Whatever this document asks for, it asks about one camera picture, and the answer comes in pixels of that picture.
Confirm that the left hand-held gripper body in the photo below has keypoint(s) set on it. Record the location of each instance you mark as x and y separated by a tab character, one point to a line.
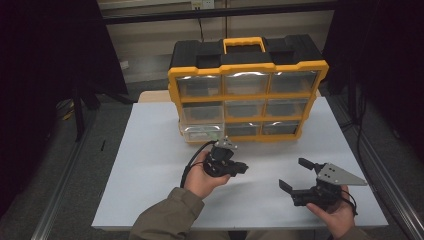
220	163

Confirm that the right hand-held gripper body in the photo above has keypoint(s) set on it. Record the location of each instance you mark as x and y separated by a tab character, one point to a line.
336	175

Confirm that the clear plastic organizer drawer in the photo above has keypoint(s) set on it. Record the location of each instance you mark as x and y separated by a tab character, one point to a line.
196	132
202	112

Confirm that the yellow black drawer organizer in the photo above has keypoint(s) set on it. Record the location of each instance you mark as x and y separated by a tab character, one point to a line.
206	50

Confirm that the person's left hand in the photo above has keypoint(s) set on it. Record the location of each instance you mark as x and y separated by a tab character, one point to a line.
198	180

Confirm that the person's right hand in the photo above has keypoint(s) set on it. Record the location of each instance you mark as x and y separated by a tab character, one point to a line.
338	220

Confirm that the grid of clear bins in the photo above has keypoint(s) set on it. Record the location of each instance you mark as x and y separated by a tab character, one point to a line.
246	83

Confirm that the wooden table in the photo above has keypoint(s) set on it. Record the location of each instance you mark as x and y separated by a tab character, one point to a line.
153	96

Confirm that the black curtain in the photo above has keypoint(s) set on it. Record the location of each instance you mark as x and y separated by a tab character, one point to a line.
40	66
390	60

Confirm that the small white floor object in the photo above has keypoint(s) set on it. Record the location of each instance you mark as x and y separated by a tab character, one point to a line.
124	65

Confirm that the dark metal stand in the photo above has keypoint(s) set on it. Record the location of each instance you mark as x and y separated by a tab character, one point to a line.
78	116

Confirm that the black horizontal bar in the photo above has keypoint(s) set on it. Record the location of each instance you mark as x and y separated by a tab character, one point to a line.
213	13

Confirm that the aluminium floor rail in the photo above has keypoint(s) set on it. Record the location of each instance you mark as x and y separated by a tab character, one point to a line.
61	186
393	186

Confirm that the white wall outlet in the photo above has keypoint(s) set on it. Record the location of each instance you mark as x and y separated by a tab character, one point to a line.
203	4

